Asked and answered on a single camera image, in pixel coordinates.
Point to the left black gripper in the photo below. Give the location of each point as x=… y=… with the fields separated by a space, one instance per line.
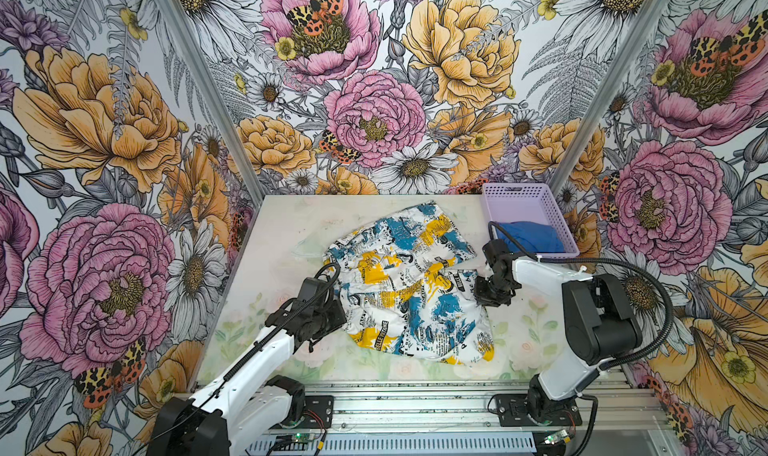
x=338 y=319

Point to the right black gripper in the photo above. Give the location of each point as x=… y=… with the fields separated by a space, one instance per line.
x=485 y=299

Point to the white teal yellow printed garment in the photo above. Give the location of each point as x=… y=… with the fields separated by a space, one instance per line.
x=403 y=292

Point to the lavender plastic laundry basket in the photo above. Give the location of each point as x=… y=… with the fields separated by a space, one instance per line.
x=528 y=202

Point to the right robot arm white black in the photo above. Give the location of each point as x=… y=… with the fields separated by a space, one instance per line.
x=599 y=322

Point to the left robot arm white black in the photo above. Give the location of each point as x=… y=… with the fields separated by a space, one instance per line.
x=236 y=407

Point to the blue cloth garment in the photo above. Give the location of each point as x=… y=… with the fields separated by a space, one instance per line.
x=530 y=236

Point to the green circuit board left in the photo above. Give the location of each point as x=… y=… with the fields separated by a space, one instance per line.
x=298 y=441

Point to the green circuit board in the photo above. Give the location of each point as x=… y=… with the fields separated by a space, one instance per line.
x=559 y=437
x=298 y=441

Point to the green circuit board right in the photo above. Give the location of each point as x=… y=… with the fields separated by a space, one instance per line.
x=559 y=437

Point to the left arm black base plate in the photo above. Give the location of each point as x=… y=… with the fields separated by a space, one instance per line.
x=317 y=413

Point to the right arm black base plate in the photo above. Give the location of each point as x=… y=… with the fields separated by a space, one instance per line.
x=518 y=410

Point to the aluminium mounting rail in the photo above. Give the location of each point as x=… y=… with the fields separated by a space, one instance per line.
x=443 y=406

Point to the white slotted cable duct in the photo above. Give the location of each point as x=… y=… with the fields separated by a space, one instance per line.
x=483 y=443

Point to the right aluminium corner post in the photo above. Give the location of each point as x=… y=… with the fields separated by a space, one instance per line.
x=646 y=21

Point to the aluminium corner post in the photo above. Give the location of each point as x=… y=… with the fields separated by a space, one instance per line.
x=646 y=21
x=185 y=38

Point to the left aluminium corner post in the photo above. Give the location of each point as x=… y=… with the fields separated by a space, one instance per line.
x=185 y=38

